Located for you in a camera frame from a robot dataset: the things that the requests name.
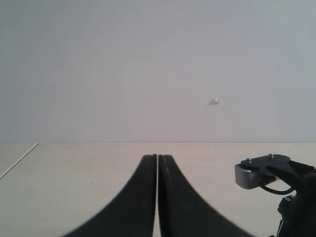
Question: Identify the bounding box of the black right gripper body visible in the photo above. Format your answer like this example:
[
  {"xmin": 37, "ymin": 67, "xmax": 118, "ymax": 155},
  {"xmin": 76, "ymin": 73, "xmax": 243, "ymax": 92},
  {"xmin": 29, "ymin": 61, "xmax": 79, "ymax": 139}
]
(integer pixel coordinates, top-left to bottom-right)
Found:
[{"xmin": 267, "ymin": 161, "xmax": 316, "ymax": 237}]

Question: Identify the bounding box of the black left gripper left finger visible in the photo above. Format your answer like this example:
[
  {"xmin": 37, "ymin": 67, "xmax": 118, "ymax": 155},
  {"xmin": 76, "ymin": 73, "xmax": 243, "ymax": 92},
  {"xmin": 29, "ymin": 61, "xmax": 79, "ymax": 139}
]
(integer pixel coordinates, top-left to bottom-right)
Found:
[{"xmin": 65, "ymin": 154, "xmax": 158, "ymax": 237}]

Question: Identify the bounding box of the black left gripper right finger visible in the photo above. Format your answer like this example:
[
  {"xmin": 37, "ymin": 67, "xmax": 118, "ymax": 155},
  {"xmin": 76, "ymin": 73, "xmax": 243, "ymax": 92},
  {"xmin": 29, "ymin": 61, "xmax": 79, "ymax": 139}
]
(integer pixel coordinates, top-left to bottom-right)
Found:
[{"xmin": 158, "ymin": 155, "xmax": 251, "ymax": 237}]

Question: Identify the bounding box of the black right camera cable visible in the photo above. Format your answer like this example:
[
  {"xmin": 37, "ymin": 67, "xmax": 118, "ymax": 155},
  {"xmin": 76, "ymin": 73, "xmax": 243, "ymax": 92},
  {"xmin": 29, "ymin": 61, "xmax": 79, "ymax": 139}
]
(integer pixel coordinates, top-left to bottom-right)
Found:
[{"xmin": 259, "ymin": 181, "xmax": 296, "ymax": 196}]

